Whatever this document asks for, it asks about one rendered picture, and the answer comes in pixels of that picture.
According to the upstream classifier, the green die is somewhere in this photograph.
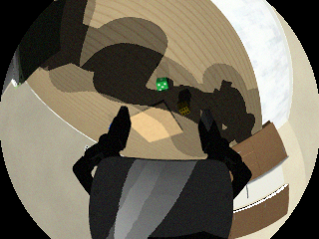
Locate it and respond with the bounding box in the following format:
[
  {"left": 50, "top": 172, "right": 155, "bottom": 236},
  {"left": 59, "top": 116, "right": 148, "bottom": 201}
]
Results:
[{"left": 156, "top": 77, "right": 169, "bottom": 92}]

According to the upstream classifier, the yellow die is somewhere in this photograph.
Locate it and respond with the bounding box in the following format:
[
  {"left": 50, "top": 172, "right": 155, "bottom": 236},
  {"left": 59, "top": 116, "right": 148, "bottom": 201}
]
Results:
[{"left": 178, "top": 101, "right": 190, "bottom": 116}]

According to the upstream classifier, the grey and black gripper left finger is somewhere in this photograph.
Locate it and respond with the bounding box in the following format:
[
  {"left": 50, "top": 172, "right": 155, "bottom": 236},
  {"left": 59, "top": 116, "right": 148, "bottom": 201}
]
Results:
[{"left": 73, "top": 106, "right": 132, "bottom": 195}]

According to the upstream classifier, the tan square mat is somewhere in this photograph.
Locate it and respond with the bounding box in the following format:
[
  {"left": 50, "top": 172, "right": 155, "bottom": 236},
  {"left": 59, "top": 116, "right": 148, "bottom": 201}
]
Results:
[{"left": 131, "top": 102, "right": 183, "bottom": 142}]

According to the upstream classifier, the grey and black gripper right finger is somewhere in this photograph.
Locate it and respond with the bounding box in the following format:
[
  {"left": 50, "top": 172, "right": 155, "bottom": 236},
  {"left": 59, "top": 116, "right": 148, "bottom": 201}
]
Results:
[{"left": 197, "top": 109, "right": 252, "bottom": 200}]

